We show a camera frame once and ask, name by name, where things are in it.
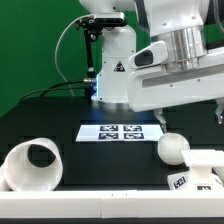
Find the white marker sheet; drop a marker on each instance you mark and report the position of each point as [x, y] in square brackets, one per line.
[119, 132]

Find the white right fence bar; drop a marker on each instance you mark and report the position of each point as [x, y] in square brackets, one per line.
[220, 172]

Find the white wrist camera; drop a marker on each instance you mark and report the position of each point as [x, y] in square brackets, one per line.
[154, 54]

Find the white lamp bulb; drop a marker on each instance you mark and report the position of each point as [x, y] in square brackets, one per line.
[170, 146]

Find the white lamp shade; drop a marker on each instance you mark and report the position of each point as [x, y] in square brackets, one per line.
[21, 175]

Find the black camera stand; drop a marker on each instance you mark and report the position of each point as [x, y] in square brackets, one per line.
[91, 32]

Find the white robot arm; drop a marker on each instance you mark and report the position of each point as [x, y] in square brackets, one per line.
[179, 23]

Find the grey rear camera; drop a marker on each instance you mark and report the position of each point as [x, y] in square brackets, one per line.
[109, 19]

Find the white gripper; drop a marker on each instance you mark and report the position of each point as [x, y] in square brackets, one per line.
[155, 88]

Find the white lamp base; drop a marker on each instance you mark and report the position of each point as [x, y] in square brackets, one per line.
[201, 175]

